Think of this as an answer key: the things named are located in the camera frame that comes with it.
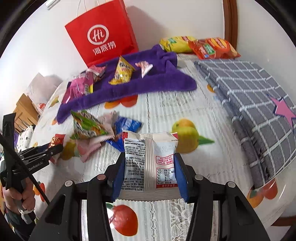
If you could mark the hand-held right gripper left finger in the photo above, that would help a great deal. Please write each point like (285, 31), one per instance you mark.
(118, 178)

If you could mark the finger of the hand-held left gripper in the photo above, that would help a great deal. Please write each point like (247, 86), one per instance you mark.
(53, 149)

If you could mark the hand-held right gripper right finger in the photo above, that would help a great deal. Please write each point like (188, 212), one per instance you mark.
(182, 180)

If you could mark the red orange snack packet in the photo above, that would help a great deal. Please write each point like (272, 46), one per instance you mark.
(56, 141)

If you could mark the white red label snack packet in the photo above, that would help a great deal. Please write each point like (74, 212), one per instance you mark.
(150, 162)

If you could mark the light pink peach snack packet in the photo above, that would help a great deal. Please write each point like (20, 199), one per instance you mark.
(91, 147)

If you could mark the small white pink snack packet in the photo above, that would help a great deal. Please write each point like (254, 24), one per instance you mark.
(143, 67)

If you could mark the person's left hand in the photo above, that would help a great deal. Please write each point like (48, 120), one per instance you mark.
(29, 194)

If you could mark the white spotted cloth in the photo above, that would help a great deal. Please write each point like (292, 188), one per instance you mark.
(25, 136)

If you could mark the fruit print tablecloth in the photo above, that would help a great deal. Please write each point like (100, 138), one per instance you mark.
(208, 162)

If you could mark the wooden chair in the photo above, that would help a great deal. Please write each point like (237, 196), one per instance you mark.
(25, 111)

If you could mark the green triangular snack packet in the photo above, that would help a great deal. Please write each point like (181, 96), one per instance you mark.
(87, 126)

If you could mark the blue snack packet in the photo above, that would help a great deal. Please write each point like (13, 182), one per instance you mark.
(126, 126)

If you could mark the pale pink snack packet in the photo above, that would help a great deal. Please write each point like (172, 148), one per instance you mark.
(107, 119)

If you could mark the white shopping bag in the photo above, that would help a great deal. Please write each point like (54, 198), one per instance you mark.
(39, 88)

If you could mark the magenta snack bag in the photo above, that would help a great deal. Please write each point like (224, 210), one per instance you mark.
(78, 88)

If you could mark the pink triangular snack packet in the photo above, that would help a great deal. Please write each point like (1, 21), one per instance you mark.
(97, 70)

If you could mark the purple towel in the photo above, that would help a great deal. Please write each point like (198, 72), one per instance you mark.
(143, 83)

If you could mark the yellow triangular snack packet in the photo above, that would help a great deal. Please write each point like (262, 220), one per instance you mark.
(121, 71)

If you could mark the brown wooden baseboard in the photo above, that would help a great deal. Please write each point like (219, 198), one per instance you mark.
(284, 217)

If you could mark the grey plaid cloth pink star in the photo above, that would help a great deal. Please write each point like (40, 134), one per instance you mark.
(254, 97)

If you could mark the orange chip bag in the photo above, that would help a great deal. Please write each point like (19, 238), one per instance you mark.
(215, 48)

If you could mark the yellow chip bag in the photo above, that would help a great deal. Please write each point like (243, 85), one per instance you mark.
(175, 44)

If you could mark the red paper bag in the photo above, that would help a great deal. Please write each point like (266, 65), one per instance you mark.
(115, 20)

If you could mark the white light switch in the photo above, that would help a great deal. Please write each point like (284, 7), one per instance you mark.
(52, 3)

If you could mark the brown wooden door frame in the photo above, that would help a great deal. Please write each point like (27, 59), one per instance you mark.
(231, 20)

